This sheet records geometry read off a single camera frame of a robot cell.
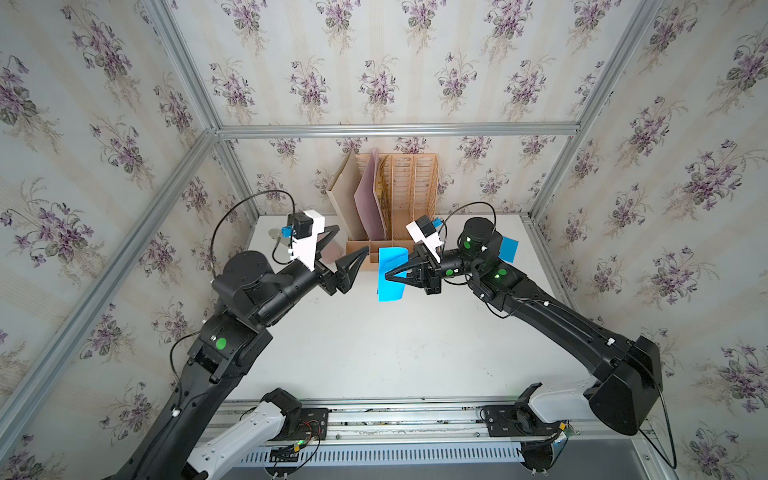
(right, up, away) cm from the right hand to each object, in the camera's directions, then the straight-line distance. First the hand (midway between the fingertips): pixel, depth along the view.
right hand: (393, 279), depth 59 cm
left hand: (-7, +8, -6) cm, 12 cm away
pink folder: (-8, +20, +33) cm, 39 cm away
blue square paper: (+45, +5, +52) cm, 69 cm away
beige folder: (-15, +21, +30) cm, 40 cm away
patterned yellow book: (-2, +26, +55) cm, 61 cm away
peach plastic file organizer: (+8, +27, +65) cm, 71 cm away
